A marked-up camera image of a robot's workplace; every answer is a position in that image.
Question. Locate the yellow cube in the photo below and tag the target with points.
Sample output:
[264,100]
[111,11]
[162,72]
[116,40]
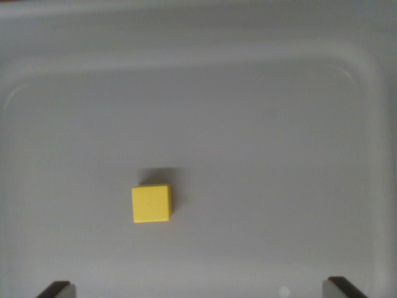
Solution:
[151,203]

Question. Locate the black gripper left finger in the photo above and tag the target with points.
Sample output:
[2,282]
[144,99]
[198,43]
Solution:
[59,290]

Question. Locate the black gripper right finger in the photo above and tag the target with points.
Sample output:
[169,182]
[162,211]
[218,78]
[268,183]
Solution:
[339,290]

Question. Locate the grey plastic bin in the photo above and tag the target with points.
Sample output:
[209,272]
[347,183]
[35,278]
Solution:
[248,124]

